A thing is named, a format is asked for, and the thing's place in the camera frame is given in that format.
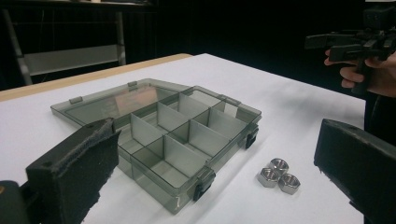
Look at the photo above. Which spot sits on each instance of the grey transparent plastic organizer box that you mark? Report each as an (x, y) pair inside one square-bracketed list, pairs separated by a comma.
[(174, 130)]

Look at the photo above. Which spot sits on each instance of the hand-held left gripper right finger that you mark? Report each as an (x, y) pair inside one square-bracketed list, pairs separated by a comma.
[(361, 168)]

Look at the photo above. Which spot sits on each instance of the silver metal hex nut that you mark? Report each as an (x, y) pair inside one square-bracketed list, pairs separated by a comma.
[(289, 184), (268, 178), (279, 165)]

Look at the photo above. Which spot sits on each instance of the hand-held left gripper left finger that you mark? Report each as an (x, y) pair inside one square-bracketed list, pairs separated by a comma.
[(77, 168)]

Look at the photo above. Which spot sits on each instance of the metal stand with grey panel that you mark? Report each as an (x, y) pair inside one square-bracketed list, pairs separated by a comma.
[(71, 59)]

